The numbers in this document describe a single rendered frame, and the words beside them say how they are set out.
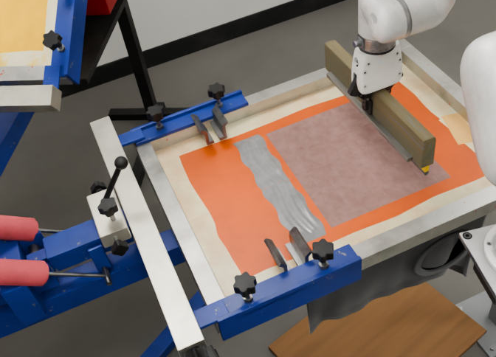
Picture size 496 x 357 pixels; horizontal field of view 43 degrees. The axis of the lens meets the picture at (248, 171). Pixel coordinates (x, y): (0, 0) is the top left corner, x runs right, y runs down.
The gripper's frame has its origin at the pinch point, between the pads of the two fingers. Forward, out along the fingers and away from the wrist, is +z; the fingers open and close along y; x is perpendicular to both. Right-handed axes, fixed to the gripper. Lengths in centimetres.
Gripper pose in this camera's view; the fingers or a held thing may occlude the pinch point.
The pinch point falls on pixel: (375, 101)
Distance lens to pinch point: 141.2
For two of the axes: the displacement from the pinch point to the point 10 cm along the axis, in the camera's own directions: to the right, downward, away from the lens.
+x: -3.9, -6.2, 6.8
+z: 1.2, 7.0, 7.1
